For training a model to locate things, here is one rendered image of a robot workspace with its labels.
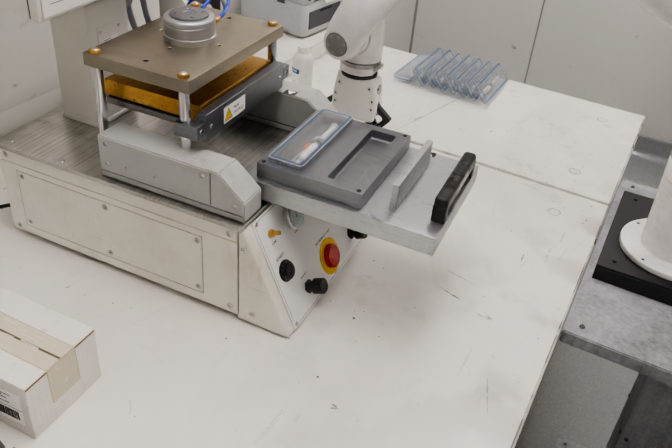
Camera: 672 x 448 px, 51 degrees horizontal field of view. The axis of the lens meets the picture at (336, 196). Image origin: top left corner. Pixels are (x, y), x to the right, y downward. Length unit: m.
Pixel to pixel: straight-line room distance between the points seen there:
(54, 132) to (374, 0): 0.60
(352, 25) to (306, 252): 0.44
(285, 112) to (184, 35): 0.24
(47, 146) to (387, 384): 0.65
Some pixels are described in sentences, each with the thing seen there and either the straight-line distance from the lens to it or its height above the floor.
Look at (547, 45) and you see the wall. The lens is 3.43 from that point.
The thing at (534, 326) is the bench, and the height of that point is 0.75.
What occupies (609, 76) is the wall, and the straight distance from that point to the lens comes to 3.42.
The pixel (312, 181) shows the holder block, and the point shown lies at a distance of 0.98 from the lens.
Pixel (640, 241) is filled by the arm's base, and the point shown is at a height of 0.79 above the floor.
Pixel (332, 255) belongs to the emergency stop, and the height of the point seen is 0.80.
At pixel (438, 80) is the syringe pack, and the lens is 1.86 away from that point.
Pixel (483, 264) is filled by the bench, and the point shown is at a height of 0.75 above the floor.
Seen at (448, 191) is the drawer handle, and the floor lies 1.01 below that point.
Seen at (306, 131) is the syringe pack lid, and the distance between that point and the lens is 1.08.
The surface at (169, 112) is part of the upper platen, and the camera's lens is 1.07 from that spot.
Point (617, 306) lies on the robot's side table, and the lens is 1.29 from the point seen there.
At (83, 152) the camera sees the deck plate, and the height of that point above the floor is 0.93.
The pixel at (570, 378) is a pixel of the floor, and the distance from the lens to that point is 2.23.
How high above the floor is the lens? 1.52
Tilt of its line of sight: 33 degrees down
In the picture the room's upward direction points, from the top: 5 degrees clockwise
